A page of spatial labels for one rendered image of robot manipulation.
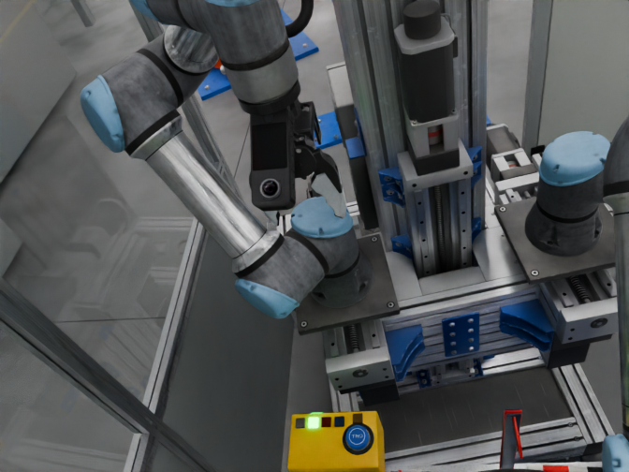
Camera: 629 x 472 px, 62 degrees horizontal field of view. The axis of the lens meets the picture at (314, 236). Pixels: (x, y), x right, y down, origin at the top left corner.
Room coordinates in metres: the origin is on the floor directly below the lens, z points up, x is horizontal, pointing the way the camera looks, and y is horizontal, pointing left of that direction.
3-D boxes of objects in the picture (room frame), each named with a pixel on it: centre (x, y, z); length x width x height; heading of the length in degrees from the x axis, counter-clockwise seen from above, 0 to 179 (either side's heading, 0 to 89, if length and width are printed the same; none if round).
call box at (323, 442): (0.38, 0.09, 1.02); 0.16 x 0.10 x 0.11; 73
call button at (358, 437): (0.37, 0.04, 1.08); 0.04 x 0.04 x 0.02
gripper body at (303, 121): (0.53, -0.01, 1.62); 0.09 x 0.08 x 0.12; 163
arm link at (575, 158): (0.66, -0.52, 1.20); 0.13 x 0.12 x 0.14; 66
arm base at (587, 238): (0.67, -0.51, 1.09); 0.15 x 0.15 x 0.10
